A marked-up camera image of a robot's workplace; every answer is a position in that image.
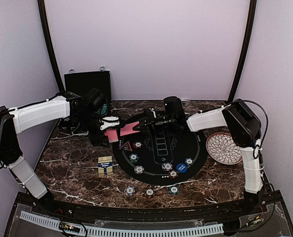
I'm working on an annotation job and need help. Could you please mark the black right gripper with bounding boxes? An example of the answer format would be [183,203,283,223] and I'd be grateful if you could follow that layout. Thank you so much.
[133,111,176,137]

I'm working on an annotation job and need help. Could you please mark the green blue chip stack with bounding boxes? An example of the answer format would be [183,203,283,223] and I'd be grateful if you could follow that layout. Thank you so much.
[168,186,180,196]

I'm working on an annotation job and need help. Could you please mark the brown chips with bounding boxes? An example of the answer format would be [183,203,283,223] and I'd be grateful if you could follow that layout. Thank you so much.
[133,141,143,149]
[168,170,178,179]

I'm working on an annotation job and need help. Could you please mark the round black poker mat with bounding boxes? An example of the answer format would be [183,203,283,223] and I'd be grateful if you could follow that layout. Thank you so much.
[112,124,208,186]

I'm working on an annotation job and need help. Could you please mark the black poker chip case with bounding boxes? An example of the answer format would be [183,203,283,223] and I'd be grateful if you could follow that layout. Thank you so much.
[58,71,111,135]

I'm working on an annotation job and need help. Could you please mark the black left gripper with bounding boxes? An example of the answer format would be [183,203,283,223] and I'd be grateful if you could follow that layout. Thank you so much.
[75,110,110,147]

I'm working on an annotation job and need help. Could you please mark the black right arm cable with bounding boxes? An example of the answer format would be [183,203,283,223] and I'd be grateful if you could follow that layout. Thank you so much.
[225,99,269,158]

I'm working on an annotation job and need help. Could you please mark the brown white chip stack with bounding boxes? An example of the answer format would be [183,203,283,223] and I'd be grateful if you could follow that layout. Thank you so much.
[145,189,154,197]

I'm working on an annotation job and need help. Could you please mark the blue gold card box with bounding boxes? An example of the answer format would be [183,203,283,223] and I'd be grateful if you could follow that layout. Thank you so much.
[98,156,113,175]

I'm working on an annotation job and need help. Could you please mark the red card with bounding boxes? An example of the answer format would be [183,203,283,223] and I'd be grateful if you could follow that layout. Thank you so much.
[120,121,139,136]

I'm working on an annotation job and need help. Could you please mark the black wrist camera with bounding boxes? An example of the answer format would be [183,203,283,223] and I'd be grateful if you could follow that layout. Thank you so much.
[84,88,108,112]
[164,96,185,121]

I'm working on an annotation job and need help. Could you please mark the floral patterned ceramic plate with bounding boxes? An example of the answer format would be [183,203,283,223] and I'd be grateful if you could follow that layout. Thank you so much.
[206,132,243,165]

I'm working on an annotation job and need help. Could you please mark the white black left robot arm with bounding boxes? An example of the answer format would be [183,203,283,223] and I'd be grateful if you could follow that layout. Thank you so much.
[0,89,120,215]

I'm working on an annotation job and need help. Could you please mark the white slotted cable duct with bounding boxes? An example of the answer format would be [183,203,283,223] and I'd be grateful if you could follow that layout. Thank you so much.
[19,211,224,237]

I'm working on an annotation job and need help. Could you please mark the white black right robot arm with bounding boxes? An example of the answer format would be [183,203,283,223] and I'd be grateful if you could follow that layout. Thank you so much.
[132,96,263,194]

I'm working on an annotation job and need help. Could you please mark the blue small blind button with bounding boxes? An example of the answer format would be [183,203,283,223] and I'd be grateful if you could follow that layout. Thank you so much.
[176,163,188,173]

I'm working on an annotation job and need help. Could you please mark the green chips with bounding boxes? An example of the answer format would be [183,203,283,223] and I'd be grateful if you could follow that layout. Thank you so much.
[185,158,194,165]
[129,154,139,163]

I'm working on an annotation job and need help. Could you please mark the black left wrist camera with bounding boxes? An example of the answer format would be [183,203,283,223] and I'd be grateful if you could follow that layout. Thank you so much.
[84,88,108,112]

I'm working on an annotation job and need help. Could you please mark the blue white chip stack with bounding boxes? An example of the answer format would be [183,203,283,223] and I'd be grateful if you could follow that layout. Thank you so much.
[125,186,135,197]

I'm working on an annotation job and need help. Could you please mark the red backed card deck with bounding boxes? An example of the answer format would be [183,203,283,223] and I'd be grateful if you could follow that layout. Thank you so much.
[104,129,119,143]

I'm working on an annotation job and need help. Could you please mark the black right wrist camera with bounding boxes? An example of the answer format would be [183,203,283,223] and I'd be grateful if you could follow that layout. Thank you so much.
[164,96,185,121]

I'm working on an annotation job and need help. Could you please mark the green chip row right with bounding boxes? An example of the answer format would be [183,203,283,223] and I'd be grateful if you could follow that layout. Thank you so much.
[98,103,109,116]

